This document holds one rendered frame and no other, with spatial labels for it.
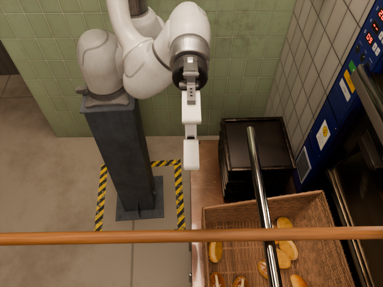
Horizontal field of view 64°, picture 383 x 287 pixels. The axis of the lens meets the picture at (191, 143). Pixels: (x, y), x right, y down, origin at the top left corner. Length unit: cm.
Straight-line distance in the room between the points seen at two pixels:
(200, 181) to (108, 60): 73
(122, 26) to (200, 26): 23
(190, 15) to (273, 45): 121
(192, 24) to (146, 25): 53
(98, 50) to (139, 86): 38
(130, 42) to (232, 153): 68
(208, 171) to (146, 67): 89
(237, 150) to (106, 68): 62
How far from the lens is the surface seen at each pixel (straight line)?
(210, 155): 162
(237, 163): 128
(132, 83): 82
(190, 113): 48
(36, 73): 217
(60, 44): 196
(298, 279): 136
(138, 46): 81
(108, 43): 118
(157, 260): 200
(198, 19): 73
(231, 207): 131
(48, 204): 233
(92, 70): 120
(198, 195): 149
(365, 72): 84
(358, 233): 85
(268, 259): 79
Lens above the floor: 191
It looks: 53 degrees down
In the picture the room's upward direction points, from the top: straight up
